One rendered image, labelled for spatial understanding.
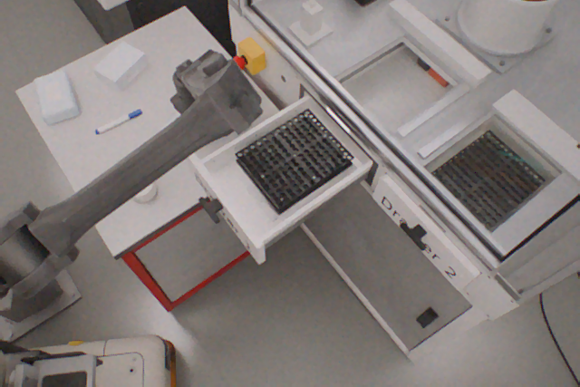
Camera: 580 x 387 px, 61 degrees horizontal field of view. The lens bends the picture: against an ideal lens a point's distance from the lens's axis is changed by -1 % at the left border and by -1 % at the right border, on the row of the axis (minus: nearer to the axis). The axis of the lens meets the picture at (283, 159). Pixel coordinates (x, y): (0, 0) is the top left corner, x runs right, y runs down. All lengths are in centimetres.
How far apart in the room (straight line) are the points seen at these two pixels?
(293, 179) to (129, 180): 53
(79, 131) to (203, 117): 84
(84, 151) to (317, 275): 103
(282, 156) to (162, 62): 56
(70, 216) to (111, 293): 137
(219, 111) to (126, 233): 68
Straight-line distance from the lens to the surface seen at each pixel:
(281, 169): 119
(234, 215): 108
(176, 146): 68
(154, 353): 171
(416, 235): 112
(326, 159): 118
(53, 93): 153
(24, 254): 77
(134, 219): 131
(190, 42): 160
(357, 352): 196
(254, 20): 133
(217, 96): 67
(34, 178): 241
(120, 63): 152
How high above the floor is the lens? 192
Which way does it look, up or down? 60 degrees down
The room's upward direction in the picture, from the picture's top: 1 degrees clockwise
